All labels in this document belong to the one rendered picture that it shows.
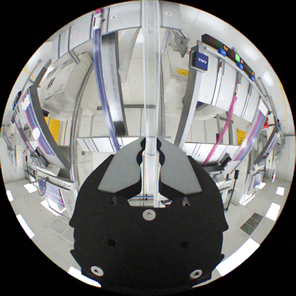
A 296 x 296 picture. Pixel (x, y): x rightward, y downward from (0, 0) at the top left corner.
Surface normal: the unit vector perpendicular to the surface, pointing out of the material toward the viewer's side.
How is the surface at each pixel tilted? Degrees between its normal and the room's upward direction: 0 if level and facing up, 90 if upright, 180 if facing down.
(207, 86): 47
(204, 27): 0
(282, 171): 90
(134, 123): 90
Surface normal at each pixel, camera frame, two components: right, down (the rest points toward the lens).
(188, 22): -0.02, 1.00
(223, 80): 0.03, 0.67
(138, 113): 0.06, 0.00
